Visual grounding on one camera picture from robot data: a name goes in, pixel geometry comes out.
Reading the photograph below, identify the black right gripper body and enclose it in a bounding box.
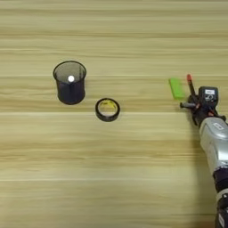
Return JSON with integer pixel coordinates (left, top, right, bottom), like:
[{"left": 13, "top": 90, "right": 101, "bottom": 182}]
[{"left": 190, "top": 94, "right": 223, "bottom": 126}]

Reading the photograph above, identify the green rectangular block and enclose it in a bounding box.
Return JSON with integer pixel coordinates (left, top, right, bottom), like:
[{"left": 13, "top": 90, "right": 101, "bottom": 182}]
[{"left": 167, "top": 77, "right": 186, "bottom": 101}]

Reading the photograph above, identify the red and black marker pen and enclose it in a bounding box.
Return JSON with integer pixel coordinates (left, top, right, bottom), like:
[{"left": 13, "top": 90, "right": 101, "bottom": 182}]
[{"left": 186, "top": 73, "right": 198, "bottom": 100}]

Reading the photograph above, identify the black tape roll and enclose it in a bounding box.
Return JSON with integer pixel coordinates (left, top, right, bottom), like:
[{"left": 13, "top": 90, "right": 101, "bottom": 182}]
[{"left": 94, "top": 97, "right": 121, "bottom": 123}]

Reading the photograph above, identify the black box with white label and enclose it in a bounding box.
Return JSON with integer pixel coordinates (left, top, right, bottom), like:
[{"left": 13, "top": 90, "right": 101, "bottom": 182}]
[{"left": 198, "top": 85, "right": 220, "bottom": 105}]

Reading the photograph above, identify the black mesh pen cup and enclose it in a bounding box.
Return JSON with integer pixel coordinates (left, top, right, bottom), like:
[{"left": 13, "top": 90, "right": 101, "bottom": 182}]
[{"left": 53, "top": 60, "right": 87, "bottom": 106}]

